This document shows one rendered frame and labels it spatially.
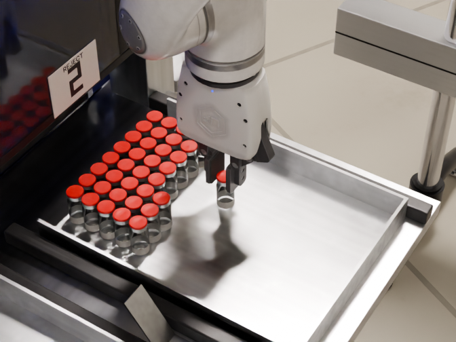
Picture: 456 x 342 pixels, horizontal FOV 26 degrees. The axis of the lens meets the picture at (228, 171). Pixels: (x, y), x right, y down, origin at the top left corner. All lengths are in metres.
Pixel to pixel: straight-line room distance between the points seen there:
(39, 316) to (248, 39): 0.37
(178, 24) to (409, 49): 1.23
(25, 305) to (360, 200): 0.41
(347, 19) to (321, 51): 0.80
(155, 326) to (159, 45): 0.30
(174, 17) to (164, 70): 0.45
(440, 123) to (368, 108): 0.57
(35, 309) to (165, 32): 0.35
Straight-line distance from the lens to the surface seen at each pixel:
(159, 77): 1.32
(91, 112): 1.33
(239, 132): 1.05
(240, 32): 0.98
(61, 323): 1.07
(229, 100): 1.03
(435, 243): 2.38
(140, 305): 1.03
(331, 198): 1.20
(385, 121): 2.68
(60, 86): 1.14
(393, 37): 2.07
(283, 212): 1.18
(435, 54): 2.05
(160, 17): 0.89
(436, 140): 2.20
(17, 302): 1.11
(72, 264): 1.11
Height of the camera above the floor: 1.73
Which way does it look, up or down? 44 degrees down
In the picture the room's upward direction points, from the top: straight up
